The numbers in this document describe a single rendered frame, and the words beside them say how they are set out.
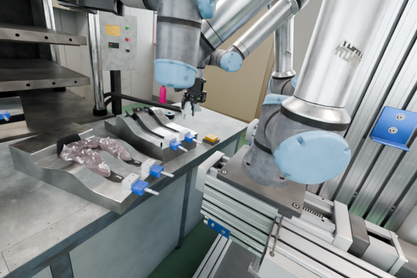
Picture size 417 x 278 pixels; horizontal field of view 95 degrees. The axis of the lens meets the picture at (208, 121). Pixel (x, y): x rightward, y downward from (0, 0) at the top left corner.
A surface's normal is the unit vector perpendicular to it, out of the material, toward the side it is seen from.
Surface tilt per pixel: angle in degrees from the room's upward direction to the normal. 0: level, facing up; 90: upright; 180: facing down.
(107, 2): 82
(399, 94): 90
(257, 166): 72
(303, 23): 90
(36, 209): 0
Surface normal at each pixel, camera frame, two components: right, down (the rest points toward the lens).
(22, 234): 0.15, -0.92
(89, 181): 0.56, -0.70
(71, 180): -0.31, 0.32
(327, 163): -0.10, 0.48
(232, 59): 0.25, 0.40
